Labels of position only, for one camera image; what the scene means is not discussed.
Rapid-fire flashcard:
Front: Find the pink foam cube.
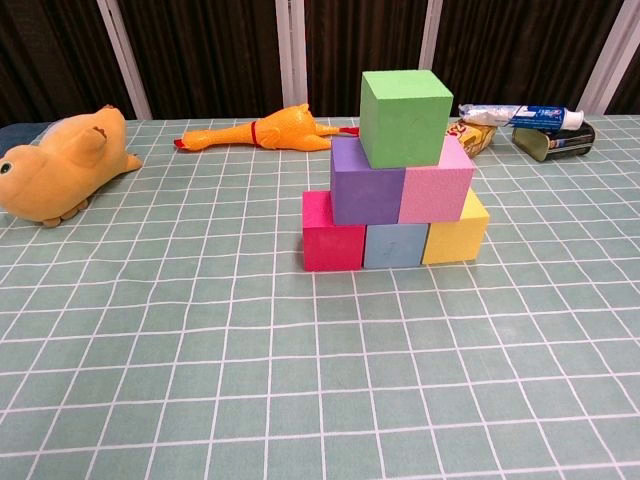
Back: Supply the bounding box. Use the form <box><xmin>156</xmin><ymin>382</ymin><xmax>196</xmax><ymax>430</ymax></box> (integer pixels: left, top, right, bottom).
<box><xmin>397</xmin><ymin>135</ymin><xmax>476</xmax><ymax>225</ymax></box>

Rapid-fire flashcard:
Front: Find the white blue toothpaste tube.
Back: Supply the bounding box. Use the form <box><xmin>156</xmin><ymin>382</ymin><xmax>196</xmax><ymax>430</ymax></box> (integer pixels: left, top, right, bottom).
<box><xmin>458</xmin><ymin>103</ymin><xmax>586</xmax><ymax>131</ymax></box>

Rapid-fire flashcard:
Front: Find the light blue foam cube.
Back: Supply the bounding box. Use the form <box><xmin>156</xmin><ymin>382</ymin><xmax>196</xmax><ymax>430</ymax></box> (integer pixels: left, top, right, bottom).
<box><xmin>362</xmin><ymin>222</ymin><xmax>431</xmax><ymax>270</ymax></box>

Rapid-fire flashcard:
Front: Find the gold snack packet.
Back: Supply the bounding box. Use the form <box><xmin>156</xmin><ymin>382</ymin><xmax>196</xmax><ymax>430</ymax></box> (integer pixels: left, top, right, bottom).
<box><xmin>443</xmin><ymin>119</ymin><xmax>499</xmax><ymax>159</ymax></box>

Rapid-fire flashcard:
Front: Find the yellow plush animal toy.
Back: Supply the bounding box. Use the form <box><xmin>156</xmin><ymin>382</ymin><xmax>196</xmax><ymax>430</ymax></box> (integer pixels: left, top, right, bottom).
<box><xmin>0</xmin><ymin>104</ymin><xmax>144</xmax><ymax>229</ymax></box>

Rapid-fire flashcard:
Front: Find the green checked tablecloth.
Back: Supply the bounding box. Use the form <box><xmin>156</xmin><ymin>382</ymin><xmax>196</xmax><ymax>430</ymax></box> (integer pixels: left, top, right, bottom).
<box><xmin>0</xmin><ymin>115</ymin><xmax>640</xmax><ymax>480</ymax></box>

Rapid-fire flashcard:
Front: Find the dark blue table pad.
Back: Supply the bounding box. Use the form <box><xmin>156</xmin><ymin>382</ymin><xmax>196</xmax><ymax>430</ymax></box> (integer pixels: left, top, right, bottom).
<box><xmin>0</xmin><ymin>121</ymin><xmax>51</xmax><ymax>156</ymax></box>

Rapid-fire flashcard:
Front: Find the dark pleated curtain panel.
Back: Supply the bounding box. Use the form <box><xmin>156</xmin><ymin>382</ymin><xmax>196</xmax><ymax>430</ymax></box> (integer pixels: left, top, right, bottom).
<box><xmin>303</xmin><ymin>0</ymin><xmax>429</xmax><ymax>119</ymax></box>
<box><xmin>0</xmin><ymin>0</ymin><xmax>136</xmax><ymax>126</ymax></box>
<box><xmin>424</xmin><ymin>0</ymin><xmax>626</xmax><ymax>117</ymax></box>
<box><xmin>115</xmin><ymin>0</ymin><xmax>286</xmax><ymax>121</ymax></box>
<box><xmin>604</xmin><ymin>44</ymin><xmax>640</xmax><ymax>116</ymax></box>

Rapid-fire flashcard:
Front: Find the yellow foam cube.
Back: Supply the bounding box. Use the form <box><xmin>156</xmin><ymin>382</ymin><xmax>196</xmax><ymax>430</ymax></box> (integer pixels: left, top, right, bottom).
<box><xmin>421</xmin><ymin>188</ymin><xmax>491</xmax><ymax>266</ymax></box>

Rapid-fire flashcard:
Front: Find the dark tin can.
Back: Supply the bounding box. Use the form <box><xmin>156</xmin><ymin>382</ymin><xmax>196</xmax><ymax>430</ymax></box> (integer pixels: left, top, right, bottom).
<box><xmin>511</xmin><ymin>121</ymin><xmax>597</xmax><ymax>164</ymax></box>

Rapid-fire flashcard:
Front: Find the green foam cube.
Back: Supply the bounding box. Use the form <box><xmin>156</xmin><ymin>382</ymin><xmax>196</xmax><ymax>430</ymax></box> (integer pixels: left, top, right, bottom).
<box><xmin>359</xmin><ymin>68</ymin><xmax>455</xmax><ymax>170</ymax></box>

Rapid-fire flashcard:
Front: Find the red foam cube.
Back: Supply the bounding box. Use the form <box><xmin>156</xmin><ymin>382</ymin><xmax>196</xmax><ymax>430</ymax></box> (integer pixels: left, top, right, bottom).
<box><xmin>301</xmin><ymin>189</ymin><xmax>368</xmax><ymax>272</ymax></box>

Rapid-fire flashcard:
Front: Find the white partition post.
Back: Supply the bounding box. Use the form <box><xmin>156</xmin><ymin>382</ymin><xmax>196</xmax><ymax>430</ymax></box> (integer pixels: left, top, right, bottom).
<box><xmin>417</xmin><ymin>0</ymin><xmax>444</xmax><ymax>71</ymax></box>
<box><xmin>276</xmin><ymin>0</ymin><xmax>309</xmax><ymax>117</ymax></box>
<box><xmin>95</xmin><ymin>0</ymin><xmax>153</xmax><ymax>121</ymax></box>
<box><xmin>579</xmin><ymin>0</ymin><xmax>640</xmax><ymax>116</ymax></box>

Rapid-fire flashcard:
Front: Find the yellow rubber chicken toy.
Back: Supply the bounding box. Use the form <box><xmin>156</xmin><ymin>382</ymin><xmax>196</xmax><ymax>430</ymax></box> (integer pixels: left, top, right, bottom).
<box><xmin>173</xmin><ymin>102</ymin><xmax>362</xmax><ymax>152</ymax></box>

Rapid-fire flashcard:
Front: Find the purple foam cube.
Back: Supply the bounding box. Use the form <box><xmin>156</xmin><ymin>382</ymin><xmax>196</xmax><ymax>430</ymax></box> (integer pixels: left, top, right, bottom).
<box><xmin>329</xmin><ymin>135</ymin><xmax>407</xmax><ymax>226</ymax></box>

